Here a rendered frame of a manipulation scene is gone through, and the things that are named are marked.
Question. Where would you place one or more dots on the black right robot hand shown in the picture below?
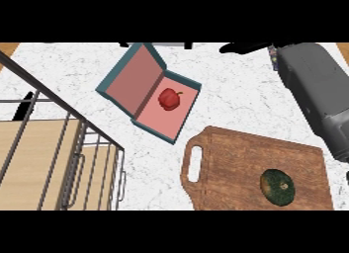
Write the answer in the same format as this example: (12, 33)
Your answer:
(245, 47)

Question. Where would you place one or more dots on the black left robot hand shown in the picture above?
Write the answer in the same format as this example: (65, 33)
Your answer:
(23, 108)

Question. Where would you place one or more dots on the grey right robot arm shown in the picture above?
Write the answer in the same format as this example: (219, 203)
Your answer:
(319, 89)

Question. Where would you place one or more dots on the red bell pepper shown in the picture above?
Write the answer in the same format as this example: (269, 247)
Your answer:
(170, 99)

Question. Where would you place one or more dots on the teal cardboard box pink inside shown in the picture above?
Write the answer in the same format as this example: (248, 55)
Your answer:
(128, 79)

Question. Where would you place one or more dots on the brown wooden cutting board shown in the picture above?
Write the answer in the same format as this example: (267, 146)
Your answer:
(241, 154)

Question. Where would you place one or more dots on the pale wooden basket shelf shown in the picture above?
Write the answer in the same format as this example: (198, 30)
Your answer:
(37, 148)

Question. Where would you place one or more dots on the dark green squash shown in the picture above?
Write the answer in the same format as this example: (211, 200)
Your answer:
(278, 187)

